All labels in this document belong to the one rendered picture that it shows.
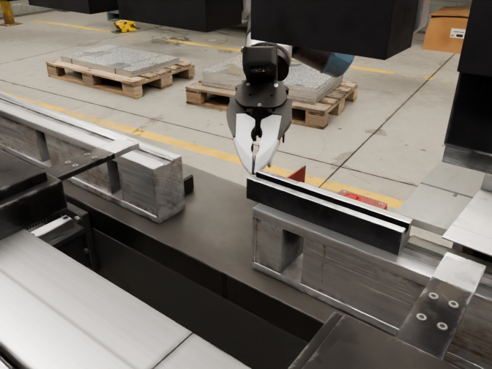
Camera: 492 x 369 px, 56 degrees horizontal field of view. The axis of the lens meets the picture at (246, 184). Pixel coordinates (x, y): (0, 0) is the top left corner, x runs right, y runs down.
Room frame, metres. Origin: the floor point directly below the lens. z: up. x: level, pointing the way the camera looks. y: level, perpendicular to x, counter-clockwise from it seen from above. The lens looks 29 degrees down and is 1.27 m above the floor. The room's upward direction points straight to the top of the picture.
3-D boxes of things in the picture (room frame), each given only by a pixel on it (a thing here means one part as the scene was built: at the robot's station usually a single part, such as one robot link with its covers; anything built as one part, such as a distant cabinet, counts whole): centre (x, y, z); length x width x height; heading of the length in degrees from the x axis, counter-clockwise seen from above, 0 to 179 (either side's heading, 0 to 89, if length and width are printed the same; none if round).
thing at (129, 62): (4.49, 1.21, 0.17); 0.99 x 0.63 x 0.05; 55
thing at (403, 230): (0.47, -0.09, 0.99); 0.20 x 0.03 x 0.03; 53
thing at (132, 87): (4.49, 1.21, 0.07); 1.20 x 0.80 x 0.14; 55
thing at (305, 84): (3.77, -0.22, 0.20); 1.01 x 0.63 x 0.12; 61
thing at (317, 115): (3.77, -0.22, 0.07); 1.20 x 0.81 x 0.14; 61
